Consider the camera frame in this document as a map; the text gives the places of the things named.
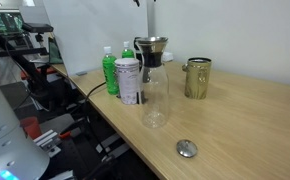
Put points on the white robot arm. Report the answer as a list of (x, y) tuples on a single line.
[(5, 133)]

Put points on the glass carafe with steel funnel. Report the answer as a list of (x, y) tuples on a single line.
[(155, 100)]

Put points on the clip jar with white lid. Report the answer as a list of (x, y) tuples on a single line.
[(126, 80)]

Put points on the green drink bottle white cap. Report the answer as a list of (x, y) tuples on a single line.
[(128, 53), (110, 73)]

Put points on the black upright device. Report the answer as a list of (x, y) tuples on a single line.
[(137, 50)]

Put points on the round steel lid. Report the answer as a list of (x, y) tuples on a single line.
[(186, 148)]

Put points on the glossy white divider panel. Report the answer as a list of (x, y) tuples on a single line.
[(85, 33)]

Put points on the green bag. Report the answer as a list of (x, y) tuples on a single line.
[(55, 51)]

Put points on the aluminium extrusion piece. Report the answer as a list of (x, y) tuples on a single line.
[(46, 141)]

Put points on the black metal stand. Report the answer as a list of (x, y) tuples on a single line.
[(31, 76)]

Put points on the red cup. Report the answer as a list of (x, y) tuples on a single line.
[(31, 127)]

